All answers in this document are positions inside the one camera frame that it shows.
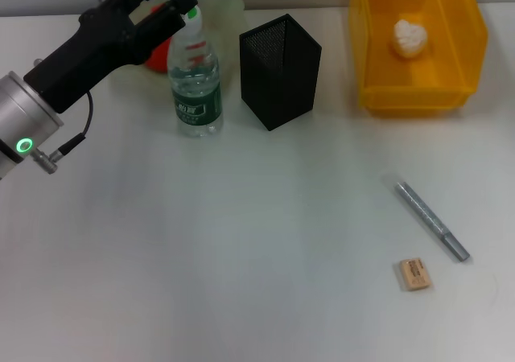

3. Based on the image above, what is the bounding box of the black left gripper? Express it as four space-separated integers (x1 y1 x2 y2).
23 0 200 114

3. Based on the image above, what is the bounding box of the tan eraser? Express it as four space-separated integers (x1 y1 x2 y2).
398 257 434 293

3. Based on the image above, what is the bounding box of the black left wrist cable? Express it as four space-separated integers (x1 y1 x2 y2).
31 90 95 175

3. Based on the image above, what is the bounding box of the red orange toy fruit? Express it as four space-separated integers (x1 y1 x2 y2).
143 0 175 75

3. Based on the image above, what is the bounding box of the clear green-label water bottle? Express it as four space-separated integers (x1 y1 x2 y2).
166 6 225 139

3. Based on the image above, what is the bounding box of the pale green glass fruit plate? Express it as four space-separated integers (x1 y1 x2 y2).
94 0 247 98

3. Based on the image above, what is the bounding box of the black mesh pen holder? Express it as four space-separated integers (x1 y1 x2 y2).
238 14 323 132

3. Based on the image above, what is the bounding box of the white paper ball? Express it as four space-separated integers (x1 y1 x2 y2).
388 14 431 60

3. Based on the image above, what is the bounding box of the yellow plastic bin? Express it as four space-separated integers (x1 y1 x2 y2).
348 0 490 117

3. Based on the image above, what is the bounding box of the grey glitter pen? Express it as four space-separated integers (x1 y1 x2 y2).
393 180 472 264

